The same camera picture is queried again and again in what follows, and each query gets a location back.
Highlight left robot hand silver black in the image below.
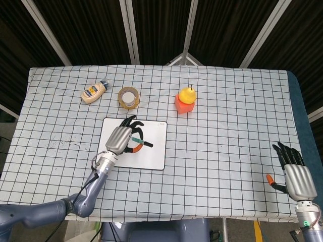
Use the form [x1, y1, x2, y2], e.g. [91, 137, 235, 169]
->
[104, 115, 146, 155]

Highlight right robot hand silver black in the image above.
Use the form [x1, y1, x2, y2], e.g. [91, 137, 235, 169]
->
[266, 141, 318, 202]

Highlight green whiteboard marker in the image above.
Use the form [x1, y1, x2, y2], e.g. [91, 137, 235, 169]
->
[131, 137, 154, 148]

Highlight white dry-erase board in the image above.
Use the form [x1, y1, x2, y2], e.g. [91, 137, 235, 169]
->
[97, 117, 168, 171]

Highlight yellowish clear tape roll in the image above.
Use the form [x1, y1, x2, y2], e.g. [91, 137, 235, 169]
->
[117, 86, 141, 109]

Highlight mayonnaise squeeze bottle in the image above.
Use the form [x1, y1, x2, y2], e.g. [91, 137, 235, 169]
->
[80, 79, 111, 105]

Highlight orange cube block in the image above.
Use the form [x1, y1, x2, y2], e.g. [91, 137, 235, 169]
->
[174, 95, 195, 115]

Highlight blue table edge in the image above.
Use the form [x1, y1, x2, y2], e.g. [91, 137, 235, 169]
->
[286, 70, 323, 222]

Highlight white black-grid tablecloth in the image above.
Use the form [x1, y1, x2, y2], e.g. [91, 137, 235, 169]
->
[0, 65, 310, 224]

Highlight yellow pear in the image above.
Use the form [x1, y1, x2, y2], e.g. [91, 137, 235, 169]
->
[178, 85, 197, 104]

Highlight grey-blue robot torso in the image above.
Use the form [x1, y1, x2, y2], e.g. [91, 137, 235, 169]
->
[100, 218, 210, 242]

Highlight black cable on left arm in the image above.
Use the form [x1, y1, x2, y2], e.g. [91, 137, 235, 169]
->
[74, 152, 108, 202]

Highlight white frame bar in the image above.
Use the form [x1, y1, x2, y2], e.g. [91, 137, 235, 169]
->
[0, 102, 20, 119]
[307, 107, 323, 124]

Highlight white triangular frame foot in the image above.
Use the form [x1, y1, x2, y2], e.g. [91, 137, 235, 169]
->
[165, 50, 204, 67]

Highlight white screen frame post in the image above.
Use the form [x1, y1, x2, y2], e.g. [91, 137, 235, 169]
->
[239, 0, 287, 68]
[181, 0, 199, 52]
[119, 0, 141, 66]
[21, 0, 73, 67]

